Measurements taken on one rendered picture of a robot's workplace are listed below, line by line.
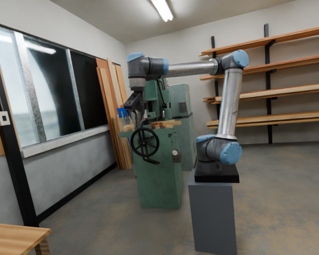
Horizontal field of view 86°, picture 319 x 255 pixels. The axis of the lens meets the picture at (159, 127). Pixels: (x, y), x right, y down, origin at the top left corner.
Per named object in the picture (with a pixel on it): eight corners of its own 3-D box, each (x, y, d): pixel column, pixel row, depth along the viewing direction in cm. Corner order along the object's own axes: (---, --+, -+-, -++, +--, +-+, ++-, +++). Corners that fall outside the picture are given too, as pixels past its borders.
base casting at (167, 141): (131, 148, 186) (130, 140, 185) (147, 136, 241) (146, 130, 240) (171, 145, 175) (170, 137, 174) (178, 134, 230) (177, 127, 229)
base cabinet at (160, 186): (140, 208, 196) (130, 149, 185) (153, 183, 251) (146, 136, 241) (178, 209, 185) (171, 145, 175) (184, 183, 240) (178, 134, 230)
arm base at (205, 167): (219, 164, 140) (218, 152, 139) (224, 173, 121) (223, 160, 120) (196, 166, 144) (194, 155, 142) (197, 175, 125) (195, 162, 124)
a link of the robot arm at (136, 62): (148, 52, 84) (128, 50, 80) (149, 78, 86) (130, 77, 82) (142, 56, 92) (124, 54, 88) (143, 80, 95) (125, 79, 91)
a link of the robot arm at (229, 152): (222, 160, 125) (234, 58, 124) (241, 166, 109) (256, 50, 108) (205, 159, 118) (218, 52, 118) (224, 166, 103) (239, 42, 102)
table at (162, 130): (115, 139, 178) (114, 134, 177) (126, 133, 207) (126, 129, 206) (171, 135, 163) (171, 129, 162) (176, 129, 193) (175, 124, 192)
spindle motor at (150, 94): (138, 102, 183) (134, 72, 179) (144, 101, 200) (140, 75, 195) (154, 100, 179) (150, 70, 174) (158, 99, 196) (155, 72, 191)
